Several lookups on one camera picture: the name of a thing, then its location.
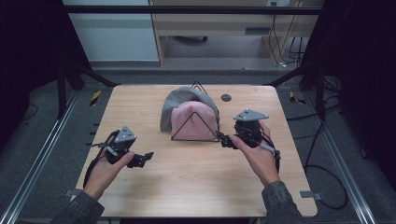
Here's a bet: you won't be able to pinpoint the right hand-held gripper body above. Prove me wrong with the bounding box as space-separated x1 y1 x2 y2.
233 107 271 149

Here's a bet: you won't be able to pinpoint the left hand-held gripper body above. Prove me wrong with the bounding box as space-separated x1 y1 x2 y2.
104 125 138 165

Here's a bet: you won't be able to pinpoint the black wire rack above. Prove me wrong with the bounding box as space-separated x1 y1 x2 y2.
170 80 221 143

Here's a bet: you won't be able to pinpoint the pink beanie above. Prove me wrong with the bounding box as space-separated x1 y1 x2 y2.
170 101 219 142

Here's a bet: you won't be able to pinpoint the grey beanie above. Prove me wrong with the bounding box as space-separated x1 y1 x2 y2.
159 86 220 133

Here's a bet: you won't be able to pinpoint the person's left hand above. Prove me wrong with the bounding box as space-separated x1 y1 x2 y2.
82 150 135 202

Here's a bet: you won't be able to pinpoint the person's right hand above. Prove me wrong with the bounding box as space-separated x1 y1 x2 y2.
229 119 282 188

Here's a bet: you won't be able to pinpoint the yellow black tape strip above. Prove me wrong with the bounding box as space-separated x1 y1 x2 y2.
90 90 103 107
289 91 307 105

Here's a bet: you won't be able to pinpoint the white panel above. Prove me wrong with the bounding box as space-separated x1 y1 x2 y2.
64 0 161 63

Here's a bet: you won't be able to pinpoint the black curtain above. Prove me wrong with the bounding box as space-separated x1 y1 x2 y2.
0 0 94 152
299 0 396 190

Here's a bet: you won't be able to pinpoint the left hand-held gripper cable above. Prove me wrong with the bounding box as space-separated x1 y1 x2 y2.
81 129 121 189

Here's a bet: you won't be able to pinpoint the hand-held gripper cable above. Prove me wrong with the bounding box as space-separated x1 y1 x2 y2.
260 130 282 174
81 129 121 189

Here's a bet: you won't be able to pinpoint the right hand-held gripper cable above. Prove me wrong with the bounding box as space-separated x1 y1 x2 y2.
260 130 282 174

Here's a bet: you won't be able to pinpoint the metal table bracket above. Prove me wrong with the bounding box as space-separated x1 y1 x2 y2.
64 188 83 198
299 190 323 201

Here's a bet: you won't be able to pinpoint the black frame stand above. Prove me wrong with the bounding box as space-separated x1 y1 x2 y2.
56 60 121 120
264 61 327 121

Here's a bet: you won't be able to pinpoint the hanging cables under desk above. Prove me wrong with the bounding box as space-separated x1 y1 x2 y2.
268 1 305 68

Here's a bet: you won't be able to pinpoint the aluminium floor rail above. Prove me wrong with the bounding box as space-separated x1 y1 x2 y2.
0 91 81 224
302 91 378 224

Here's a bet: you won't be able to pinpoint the thin black floor cable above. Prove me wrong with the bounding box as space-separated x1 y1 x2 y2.
21 102 40 123

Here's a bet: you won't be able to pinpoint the black floor cable loop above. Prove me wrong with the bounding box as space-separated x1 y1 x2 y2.
287 102 349 211

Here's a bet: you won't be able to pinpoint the black horizontal frame bar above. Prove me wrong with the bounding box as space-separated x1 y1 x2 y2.
64 5 325 16

